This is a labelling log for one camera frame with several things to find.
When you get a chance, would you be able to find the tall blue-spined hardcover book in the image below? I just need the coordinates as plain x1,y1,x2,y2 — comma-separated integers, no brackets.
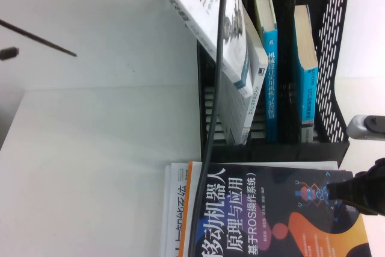
251,0,279,143

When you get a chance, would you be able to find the plain white book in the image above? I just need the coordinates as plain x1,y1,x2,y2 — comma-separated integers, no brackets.
159,165,172,257

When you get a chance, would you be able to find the thick blue-spined paperback book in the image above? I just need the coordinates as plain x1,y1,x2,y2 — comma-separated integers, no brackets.
293,4,319,144

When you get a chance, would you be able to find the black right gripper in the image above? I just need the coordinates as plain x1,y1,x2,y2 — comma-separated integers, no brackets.
327,157,385,218

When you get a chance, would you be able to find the dark mobile robot ROS book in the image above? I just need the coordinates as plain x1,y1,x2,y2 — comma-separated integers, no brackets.
183,161,374,257

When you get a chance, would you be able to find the black perforated book stand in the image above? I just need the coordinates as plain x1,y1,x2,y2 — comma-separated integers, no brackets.
195,0,351,170

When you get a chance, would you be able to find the white-spined book with brown cover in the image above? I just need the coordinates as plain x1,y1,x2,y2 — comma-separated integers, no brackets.
218,8,269,146

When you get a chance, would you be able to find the long straight black cable tie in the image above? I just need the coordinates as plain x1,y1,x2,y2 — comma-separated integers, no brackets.
0,19,78,58

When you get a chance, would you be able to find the white book with black title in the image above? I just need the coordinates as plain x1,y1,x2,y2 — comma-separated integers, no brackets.
167,161,339,257

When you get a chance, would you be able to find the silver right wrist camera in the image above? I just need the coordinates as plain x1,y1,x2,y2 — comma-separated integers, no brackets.
345,114,385,141

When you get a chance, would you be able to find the white car suspension book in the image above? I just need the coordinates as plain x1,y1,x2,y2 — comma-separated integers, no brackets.
152,0,254,99

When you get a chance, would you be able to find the small black cable plug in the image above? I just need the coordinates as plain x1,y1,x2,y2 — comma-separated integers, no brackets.
0,46,20,61

